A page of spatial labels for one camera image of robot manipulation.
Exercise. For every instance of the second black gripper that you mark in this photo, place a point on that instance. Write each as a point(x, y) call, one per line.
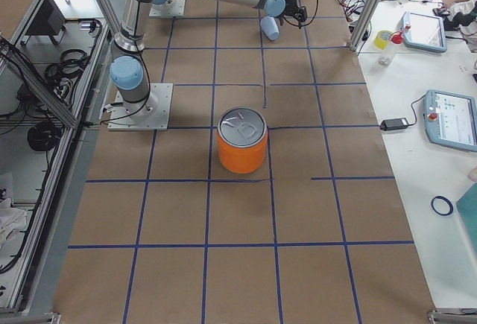
point(291, 5)

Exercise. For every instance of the black controller device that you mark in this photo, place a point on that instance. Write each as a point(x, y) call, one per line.
point(459, 19)

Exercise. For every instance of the small black power brick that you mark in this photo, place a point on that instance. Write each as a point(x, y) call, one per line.
point(393, 124)

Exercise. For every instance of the yellow tape roll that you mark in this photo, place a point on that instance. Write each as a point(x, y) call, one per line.
point(382, 39)

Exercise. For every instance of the white cloth rag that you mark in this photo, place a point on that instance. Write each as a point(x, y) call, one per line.
point(13, 220)

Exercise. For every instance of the light blue plastic cup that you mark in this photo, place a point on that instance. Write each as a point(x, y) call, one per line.
point(269, 28)

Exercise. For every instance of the clear bottle red cap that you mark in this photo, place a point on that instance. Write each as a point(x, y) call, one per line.
point(393, 45)

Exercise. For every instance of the teach pendant upper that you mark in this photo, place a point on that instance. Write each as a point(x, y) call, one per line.
point(424, 32)

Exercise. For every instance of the teach pendant lower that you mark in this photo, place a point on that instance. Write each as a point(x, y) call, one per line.
point(450, 119)

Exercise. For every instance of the teach pendant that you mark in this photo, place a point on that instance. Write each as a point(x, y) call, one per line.
point(450, 119)
point(424, 32)

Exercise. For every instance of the orange can with silver lid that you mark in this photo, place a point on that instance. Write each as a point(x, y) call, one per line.
point(242, 139)

